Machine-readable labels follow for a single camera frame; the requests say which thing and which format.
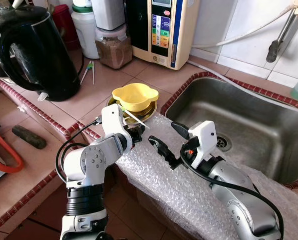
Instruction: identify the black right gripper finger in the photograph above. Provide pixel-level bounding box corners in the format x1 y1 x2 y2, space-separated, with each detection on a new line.
171 121 192 141
149 136 180 168

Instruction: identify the white plastic spoon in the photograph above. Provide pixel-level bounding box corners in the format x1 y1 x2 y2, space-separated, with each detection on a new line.
122 108 149 127

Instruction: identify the yellow plastic bowl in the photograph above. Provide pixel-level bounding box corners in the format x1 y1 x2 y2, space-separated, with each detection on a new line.
112 83 159 113

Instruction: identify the shiny steel bowl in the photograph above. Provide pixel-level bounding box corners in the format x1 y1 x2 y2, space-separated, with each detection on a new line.
107 95 157 126

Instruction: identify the clear bubble wrap sheet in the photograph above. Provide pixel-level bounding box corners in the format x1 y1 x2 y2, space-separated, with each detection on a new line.
96 114 298 240

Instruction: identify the stainless steel sink basin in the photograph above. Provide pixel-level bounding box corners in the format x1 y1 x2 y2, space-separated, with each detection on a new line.
161 72 298 187

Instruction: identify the clear jar of brown powder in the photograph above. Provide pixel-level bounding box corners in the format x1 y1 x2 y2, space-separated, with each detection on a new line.
95 26 133 70

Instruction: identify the cream water ionizer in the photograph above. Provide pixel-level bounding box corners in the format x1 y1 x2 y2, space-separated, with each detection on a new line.
125 0 200 70

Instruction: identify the dark oblong stone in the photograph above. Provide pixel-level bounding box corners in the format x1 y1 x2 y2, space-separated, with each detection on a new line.
11 125 47 150

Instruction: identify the white jar with green lid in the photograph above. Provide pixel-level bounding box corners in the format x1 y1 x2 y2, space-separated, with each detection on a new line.
70 0 100 60

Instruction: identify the white plastic jug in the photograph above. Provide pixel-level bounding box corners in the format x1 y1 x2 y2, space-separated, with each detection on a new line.
91 0 126 32

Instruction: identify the black electric kettle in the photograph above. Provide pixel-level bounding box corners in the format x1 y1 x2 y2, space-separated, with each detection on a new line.
0 5 82 102

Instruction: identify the red plastic container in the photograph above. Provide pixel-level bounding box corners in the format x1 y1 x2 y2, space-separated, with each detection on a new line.
51 4 75 51

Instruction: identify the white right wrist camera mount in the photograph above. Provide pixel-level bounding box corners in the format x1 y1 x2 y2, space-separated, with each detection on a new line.
188 121 218 168

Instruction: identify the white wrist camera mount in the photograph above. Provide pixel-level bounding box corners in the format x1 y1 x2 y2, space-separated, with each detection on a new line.
101 104 128 138
188 121 218 168

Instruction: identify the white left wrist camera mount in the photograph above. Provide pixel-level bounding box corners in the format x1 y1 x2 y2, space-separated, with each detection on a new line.
101 104 128 138

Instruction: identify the long white hose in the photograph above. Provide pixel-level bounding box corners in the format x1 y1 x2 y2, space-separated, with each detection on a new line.
188 59 298 115

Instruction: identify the white tap hose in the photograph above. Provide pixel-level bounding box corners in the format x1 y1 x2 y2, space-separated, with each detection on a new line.
191 4 297 50

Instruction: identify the wall tap with grey lever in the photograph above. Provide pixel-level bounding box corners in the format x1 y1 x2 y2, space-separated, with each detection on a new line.
267 0 298 64

